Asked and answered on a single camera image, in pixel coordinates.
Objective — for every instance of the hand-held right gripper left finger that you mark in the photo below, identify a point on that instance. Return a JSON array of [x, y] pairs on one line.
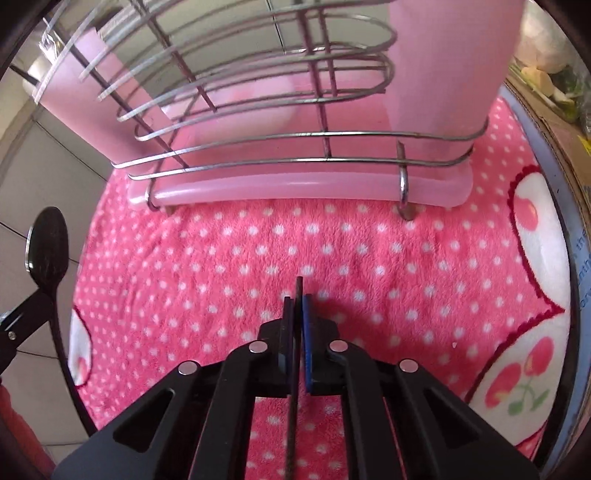
[[288, 332]]

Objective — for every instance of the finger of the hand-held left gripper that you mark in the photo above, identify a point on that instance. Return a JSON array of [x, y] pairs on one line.
[[27, 318]]

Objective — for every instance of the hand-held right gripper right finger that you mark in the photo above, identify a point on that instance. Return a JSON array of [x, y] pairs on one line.
[[308, 341]]

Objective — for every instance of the black plastic spoon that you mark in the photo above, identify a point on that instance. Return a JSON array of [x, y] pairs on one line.
[[46, 244]]

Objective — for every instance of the pink plastic holder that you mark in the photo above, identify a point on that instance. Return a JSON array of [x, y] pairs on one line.
[[92, 101]]

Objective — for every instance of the pink plastic cup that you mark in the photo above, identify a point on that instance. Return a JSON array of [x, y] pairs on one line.
[[438, 69]]

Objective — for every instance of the pink polka dot blanket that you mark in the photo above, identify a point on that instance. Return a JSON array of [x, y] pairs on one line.
[[369, 277]]

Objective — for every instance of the pink plastic drip tray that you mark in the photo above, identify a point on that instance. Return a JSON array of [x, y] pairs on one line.
[[277, 189]]

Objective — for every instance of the cardboard box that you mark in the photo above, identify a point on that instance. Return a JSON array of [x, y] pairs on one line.
[[572, 152]]

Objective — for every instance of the green vegetables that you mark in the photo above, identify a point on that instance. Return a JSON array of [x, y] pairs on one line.
[[569, 85]]

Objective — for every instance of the white plastic bag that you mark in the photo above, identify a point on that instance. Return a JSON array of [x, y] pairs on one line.
[[545, 32]]

